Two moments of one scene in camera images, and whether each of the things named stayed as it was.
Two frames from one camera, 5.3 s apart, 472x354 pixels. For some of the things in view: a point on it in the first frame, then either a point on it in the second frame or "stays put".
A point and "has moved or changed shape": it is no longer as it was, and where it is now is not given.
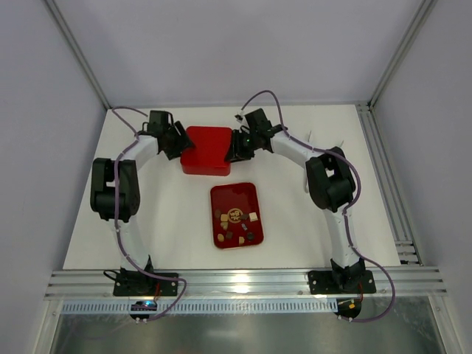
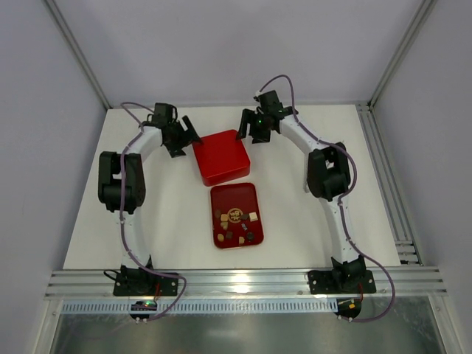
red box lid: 211,147 has moved or changed shape
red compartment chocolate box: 191,169 → 226,177
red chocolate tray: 237,220 stays put
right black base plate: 341,282 stays put
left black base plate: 134,284 stays put
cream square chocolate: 253,217 stays put
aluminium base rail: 426,282 stays put
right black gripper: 237,144 → 254,126
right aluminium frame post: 425,9 stays put
